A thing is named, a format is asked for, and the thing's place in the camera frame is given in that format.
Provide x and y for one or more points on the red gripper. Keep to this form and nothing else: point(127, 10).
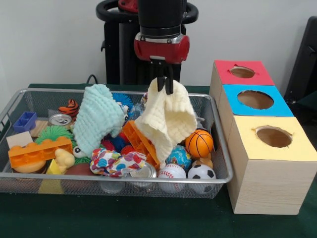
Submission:
point(162, 49)

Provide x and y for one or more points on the cream waffle cloth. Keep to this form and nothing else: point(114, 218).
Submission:
point(168, 119)

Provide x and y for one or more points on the mint green cloth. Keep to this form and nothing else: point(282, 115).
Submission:
point(96, 119)

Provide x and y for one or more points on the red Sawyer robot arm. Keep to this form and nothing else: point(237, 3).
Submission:
point(161, 17)

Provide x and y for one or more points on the wooden box with three holes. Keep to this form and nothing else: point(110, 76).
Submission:
point(262, 183)

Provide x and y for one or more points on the shallow clear mesh bin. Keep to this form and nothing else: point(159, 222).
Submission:
point(29, 184)

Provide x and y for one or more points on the blue spiky ball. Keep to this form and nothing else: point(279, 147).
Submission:
point(122, 100)

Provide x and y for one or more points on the small orange basketball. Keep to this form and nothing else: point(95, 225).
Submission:
point(200, 144)

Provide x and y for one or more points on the globe print ball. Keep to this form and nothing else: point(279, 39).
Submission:
point(180, 157)

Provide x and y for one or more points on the small baseball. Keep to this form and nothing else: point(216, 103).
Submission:
point(172, 171)

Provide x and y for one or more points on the colourful patterned cloth pouch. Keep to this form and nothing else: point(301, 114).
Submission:
point(116, 162)

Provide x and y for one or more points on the small soccer ball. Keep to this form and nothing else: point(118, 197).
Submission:
point(201, 172)

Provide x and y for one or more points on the green spiky toy with eyes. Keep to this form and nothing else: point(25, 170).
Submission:
point(52, 133)

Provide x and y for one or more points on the black chair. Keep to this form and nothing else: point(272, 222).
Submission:
point(304, 64)

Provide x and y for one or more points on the dark green table cloth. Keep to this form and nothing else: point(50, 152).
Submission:
point(124, 218)

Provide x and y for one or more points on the orange toy brick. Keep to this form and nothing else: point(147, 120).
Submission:
point(39, 152)

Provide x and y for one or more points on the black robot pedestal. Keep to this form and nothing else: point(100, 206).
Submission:
point(119, 54)

